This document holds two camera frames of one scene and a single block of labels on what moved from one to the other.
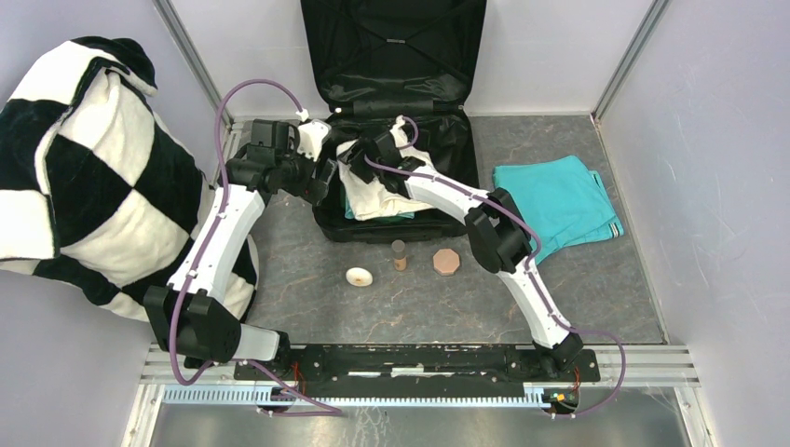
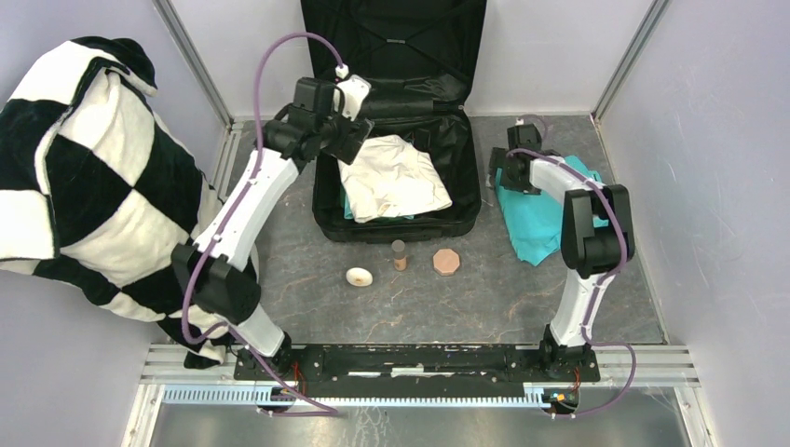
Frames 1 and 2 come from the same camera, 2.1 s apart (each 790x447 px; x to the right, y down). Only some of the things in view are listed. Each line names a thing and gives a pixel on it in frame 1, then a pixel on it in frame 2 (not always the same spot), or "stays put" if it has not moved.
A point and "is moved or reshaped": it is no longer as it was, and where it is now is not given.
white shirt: [375, 200] is moved or reshaped
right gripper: [356, 153] -> [500, 158]
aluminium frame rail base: [624, 372] stays put
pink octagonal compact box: [445, 262] stays put
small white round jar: [359, 277] stays put
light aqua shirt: [348, 210] stays put
